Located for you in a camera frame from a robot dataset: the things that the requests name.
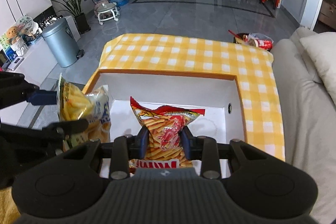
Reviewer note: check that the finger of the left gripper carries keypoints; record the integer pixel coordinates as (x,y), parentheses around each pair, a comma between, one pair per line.
(59,130)
(15,89)

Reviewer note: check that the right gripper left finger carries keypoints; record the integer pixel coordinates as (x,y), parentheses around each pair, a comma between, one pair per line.
(124,149)

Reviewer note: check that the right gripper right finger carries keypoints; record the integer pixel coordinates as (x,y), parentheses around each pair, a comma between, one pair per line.
(204,149)

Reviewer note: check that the pale fries chips bag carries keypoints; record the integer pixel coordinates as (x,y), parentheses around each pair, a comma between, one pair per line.
(74,105)

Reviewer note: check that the red Mimi shrimp sticks bag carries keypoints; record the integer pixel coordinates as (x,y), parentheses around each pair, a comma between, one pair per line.
(164,123)

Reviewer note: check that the white side cabinet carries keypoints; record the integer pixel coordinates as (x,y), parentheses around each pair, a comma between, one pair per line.
(37,64)

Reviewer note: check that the orange cardboard box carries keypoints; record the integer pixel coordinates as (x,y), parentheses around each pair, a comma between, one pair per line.
(165,103)

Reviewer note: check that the grey metal trash bin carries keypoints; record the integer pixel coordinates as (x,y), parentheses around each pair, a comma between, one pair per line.
(61,42)

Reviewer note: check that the yellow checkered tablecloth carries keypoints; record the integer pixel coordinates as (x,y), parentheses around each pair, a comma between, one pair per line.
(74,186)

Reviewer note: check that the potted long-leaf plant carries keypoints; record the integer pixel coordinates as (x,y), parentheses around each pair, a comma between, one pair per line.
(75,9)

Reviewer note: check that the grey sofa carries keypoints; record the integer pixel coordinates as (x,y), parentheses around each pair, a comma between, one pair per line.
(308,115)

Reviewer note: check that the small white stool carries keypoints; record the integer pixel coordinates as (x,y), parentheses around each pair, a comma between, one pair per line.
(105,10)

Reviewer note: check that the floor bin with snack wrappers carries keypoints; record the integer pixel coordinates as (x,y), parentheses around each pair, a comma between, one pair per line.
(253,39)

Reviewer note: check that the beige cushion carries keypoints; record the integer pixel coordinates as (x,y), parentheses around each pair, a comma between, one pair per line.
(321,50)

